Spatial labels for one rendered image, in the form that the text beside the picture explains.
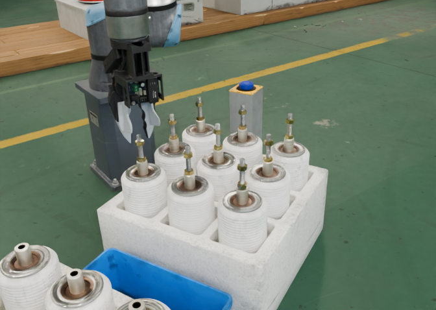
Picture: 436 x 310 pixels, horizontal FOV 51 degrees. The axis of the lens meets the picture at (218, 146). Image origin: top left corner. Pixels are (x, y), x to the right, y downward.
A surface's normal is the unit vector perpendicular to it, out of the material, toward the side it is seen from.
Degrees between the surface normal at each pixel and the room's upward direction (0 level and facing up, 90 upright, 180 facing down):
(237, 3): 90
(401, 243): 0
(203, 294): 88
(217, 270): 90
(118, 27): 90
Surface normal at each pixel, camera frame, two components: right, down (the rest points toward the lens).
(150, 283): -0.50, 0.38
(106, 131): -0.15, 0.46
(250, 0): 0.59, 0.36
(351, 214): -0.03, -0.89
